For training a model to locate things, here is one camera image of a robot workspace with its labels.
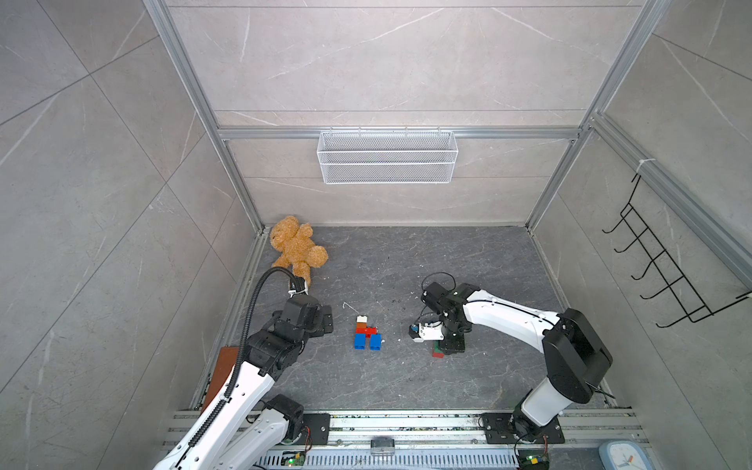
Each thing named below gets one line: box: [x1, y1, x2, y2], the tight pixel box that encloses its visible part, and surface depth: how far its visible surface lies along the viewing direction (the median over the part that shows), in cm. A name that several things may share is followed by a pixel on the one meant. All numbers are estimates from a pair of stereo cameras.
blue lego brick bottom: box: [369, 332, 383, 352], surface depth 90 cm
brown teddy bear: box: [270, 215, 329, 288], surface depth 106 cm
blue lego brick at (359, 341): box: [353, 332, 368, 351], surface depth 89 cm
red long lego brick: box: [355, 327, 378, 338], surface depth 90 cm
